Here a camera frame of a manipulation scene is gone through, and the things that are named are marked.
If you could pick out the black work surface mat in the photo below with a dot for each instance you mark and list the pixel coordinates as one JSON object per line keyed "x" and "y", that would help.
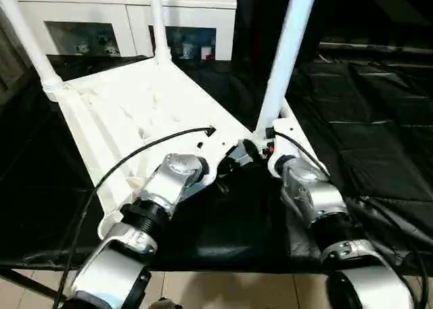
{"x": 372, "y": 153}

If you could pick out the small white jar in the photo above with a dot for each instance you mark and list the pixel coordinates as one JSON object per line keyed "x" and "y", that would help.
{"x": 205, "y": 52}
{"x": 186, "y": 48}

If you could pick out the long dark metal rod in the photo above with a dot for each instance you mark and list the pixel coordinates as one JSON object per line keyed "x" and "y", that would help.
{"x": 372, "y": 47}

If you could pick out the brown round robot part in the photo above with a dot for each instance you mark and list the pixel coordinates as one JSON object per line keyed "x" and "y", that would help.
{"x": 165, "y": 304}

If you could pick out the black backdrop cloth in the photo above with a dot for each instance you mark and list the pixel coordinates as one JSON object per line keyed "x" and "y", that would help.
{"x": 372, "y": 11}

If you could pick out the white glass-door cabinet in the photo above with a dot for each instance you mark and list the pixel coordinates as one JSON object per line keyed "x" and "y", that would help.
{"x": 135, "y": 8}

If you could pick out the grey curtain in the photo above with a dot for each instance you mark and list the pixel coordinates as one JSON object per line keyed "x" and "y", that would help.
{"x": 10, "y": 59}

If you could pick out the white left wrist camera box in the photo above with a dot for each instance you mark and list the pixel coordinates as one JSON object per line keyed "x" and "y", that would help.
{"x": 220, "y": 143}

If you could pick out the black folding table frame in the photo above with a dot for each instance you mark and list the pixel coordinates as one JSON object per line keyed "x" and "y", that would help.
{"x": 30, "y": 282}

